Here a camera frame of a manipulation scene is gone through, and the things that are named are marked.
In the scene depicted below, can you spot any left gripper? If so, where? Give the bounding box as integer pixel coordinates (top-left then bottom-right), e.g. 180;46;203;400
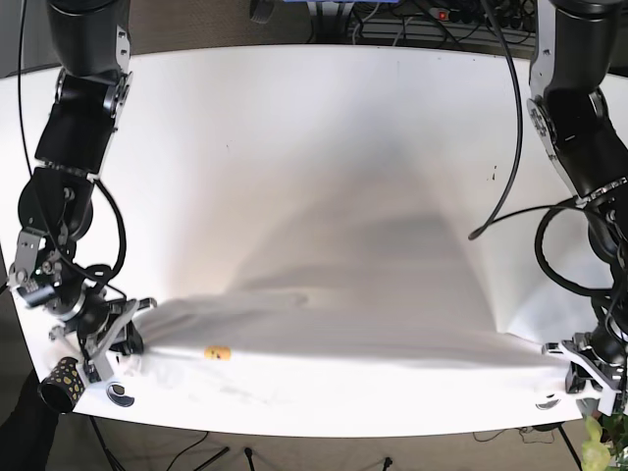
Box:
542;333;627;416

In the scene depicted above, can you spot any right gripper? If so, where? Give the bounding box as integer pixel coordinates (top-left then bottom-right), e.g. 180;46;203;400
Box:
49;297;157;384

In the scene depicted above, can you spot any white T-shirt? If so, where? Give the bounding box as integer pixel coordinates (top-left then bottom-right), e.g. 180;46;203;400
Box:
124;147;585;404

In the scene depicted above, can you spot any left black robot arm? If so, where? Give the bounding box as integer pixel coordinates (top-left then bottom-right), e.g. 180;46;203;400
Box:
528;1;627;416

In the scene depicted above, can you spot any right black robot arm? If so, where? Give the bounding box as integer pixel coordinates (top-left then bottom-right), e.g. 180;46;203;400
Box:
8;1;156;383

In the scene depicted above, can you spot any right metal table grommet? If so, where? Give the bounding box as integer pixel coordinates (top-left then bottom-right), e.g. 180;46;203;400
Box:
534;392;563;411

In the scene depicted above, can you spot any metal table grommet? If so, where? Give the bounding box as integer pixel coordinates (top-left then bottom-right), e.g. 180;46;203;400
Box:
534;392;563;411
106;383;135;408

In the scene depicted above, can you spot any left metal table grommet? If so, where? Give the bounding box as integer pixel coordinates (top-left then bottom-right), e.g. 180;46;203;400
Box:
106;383;135;408

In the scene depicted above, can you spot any black floral cup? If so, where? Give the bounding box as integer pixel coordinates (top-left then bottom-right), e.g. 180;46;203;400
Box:
38;357;84;414

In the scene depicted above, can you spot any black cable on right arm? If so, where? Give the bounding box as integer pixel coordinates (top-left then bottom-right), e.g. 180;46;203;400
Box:
18;0;129;305

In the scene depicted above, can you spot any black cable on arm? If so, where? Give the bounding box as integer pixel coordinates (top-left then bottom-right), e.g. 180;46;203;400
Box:
467;0;628;305
18;0;129;305

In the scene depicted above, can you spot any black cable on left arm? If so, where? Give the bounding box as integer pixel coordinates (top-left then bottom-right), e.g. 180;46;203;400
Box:
467;0;628;305

